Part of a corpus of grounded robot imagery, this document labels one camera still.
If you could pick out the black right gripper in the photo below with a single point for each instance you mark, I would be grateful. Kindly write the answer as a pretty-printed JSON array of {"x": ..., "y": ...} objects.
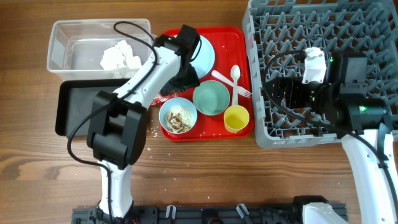
[{"x": 280, "y": 92}]

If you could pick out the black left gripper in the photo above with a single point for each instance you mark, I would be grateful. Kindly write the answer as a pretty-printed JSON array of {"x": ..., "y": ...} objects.
[{"x": 193, "y": 79}]

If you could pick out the yellow plastic cup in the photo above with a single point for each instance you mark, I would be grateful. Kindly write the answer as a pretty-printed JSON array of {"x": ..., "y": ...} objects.
[{"x": 236, "y": 118}]

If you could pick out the red snack wrapper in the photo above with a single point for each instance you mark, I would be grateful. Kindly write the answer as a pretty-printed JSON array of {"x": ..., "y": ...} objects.
[{"x": 161, "y": 99}]

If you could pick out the white paper napkin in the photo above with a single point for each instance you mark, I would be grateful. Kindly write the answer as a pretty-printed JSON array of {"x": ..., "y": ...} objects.
[{"x": 120, "y": 60}]

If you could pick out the light blue small bowl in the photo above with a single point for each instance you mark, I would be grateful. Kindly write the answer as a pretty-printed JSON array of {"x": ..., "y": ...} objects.
[{"x": 174, "y": 102}]

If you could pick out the food scraps with rice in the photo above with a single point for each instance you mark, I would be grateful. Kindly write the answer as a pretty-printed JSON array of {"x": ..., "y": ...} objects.
[{"x": 179, "y": 119}]

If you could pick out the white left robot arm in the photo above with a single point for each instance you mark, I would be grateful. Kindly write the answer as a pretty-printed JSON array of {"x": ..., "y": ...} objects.
[{"x": 117, "y": 123}]

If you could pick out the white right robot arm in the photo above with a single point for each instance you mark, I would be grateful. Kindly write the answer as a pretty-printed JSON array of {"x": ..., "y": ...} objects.
[{"x": 332, "y": 94}]

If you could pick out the grey dishwasher rack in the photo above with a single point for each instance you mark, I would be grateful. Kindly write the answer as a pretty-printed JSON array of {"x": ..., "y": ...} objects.
[{"x": 272, "y": 29}]

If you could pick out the clear plastic waste bin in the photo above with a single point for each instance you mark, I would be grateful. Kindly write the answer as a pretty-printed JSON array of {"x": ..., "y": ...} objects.
[{"x": 76, "y": 47}]

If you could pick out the black food waste tray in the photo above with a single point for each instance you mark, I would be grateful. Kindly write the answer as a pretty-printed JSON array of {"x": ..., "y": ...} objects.
[{"x": 75, "y": 101}]

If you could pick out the light blue plate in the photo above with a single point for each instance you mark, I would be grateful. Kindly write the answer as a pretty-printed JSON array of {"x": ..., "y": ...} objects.
[{"x": 203, "y": 58}]

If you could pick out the white plastic fork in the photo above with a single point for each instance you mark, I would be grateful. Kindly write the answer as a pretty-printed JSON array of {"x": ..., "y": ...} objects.
[{"x": 241, "y": 91}]

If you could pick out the white plastic spoon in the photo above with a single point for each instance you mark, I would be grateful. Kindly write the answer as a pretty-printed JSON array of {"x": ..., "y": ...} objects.
[{"x": 235, "y": 75}]

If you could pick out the green bowl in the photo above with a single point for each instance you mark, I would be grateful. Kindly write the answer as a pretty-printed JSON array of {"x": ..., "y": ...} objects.
[{"x": 211, "y": 97}]

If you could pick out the red serving tray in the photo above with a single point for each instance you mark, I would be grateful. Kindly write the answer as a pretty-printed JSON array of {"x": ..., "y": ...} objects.
[{"x": 229, "y": 46}]

